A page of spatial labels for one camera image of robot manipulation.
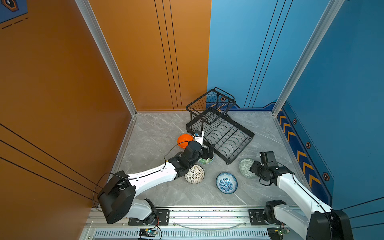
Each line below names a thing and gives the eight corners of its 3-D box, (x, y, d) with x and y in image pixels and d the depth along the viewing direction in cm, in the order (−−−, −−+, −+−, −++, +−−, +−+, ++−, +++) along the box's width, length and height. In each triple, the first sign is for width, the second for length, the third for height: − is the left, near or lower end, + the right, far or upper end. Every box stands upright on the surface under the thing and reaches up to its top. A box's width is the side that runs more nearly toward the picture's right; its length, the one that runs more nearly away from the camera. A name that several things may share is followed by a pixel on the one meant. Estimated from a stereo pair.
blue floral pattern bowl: (216, 194, 82) (217, 191, 79) (215, 175, 89) (215, 172, 85) (237, 194, 82) (239, 191, 79) (234, 175, 89) (235, 172, 85)
